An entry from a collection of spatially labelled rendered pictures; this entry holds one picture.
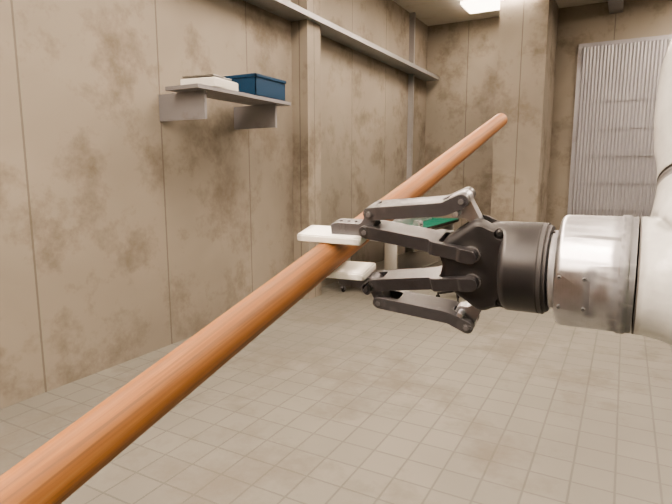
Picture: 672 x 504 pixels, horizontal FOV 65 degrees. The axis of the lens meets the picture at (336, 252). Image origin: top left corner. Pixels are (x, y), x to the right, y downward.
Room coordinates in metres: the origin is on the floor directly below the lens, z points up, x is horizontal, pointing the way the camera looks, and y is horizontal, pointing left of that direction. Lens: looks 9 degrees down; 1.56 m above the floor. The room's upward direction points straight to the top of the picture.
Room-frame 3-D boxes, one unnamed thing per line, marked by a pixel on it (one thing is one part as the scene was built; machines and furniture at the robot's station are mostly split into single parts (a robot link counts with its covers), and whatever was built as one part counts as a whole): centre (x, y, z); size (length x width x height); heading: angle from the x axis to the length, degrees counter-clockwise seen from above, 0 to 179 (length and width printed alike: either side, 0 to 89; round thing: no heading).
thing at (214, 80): (4.58, 1.06, 2.28); 0.39 x 0.37 x 0.10; 151
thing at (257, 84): (5.14, 0.75, 2.32); 0.49 x 0.36 x 0.19; 151
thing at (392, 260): (7.60, -0.97, 0.47); 2.57 x 0.97 x 0.93; 151
